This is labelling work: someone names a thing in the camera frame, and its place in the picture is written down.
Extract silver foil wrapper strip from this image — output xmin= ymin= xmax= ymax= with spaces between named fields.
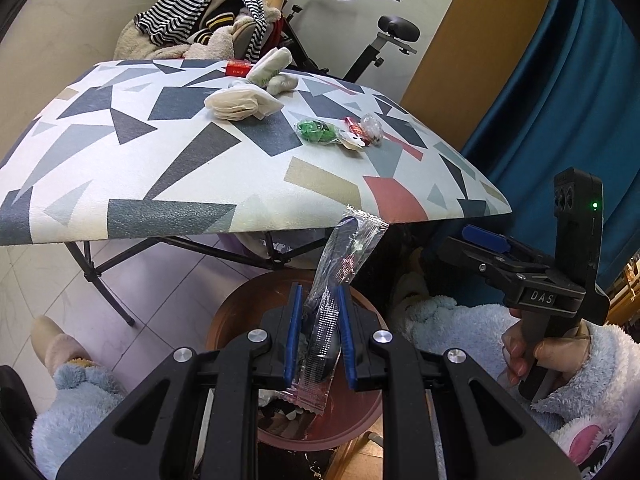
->
xmin=283 ymin=206 xmax=388 ymax=415

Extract cartoon snack packet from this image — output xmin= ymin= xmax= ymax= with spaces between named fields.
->
xmin=336 ymin=130 xmax=367 ymax=151

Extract green transparent snack bag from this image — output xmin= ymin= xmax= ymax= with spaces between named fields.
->
xmin=295 ymin=118 xmax=338 ymax=145

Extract small red wrapper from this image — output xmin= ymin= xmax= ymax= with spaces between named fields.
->
xmin=344 ymin=117 xmax=371 ymax=146

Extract clear plastic bag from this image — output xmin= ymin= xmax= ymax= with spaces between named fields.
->
xmin=360 ymin=113 xmax=384 ymax=145

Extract white tissue bag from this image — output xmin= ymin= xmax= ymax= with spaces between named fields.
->
xmin=204 ymin=82 xmax=283 ymax=122

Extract small red box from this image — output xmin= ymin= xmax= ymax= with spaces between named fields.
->
xmin=224 ymin=60 xmax=253 ymax=78

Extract person right hand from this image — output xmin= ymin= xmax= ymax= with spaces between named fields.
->
xmin=498 ymin=309 xmax=591 ymax=392

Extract blue curtain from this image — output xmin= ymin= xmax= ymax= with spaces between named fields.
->
xmin=462 ymin=0 xmax=639 ymax=287

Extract geometric patterned table cover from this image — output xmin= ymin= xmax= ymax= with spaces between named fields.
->
xmin=1 ymin=60 xmax=510 ymax=246

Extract beige slipper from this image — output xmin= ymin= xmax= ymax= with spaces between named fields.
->
xmin=30 ymin=315 xmax=91 ymax=376

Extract beige armchair with clothes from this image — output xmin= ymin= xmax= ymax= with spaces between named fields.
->
xmin=114 ymin=0 xmax=284 ymax=62

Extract striped black white shirt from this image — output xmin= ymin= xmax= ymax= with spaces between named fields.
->
xmin=132 ymin=0 xmax=267 ymax=62

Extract black exercise bike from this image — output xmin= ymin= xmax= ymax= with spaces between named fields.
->
xmin=280 ymin=0 xmax=420 ymax=84

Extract black folding table frame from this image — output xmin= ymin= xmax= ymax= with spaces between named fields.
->
xmin=63 ymin=234 xmax=328 ymax=327

